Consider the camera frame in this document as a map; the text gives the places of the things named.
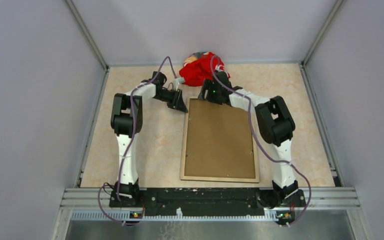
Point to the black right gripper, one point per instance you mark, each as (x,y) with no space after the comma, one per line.
(208,84)

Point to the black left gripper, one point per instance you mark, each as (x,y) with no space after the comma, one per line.
(177,102)

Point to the light wooden picture frame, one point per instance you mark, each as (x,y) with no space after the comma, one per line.
(220,180)

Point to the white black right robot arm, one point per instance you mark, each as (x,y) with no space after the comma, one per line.
(274,122)

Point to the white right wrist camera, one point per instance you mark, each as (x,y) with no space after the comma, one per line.
(219,68)

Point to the aluminium front rail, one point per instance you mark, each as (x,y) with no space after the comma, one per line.
(92,203)

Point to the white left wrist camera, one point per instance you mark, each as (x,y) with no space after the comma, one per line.
(177,82)

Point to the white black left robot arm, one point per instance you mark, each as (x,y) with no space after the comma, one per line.
(127,121)

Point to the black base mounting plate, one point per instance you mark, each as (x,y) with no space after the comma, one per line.
(207,202)

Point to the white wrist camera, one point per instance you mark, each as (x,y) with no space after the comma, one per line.
(219,68)
(177,82)

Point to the crumpled red cloth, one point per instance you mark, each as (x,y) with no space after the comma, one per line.
(199,66)

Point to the brown backing board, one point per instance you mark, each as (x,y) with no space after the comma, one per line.
(220,139)

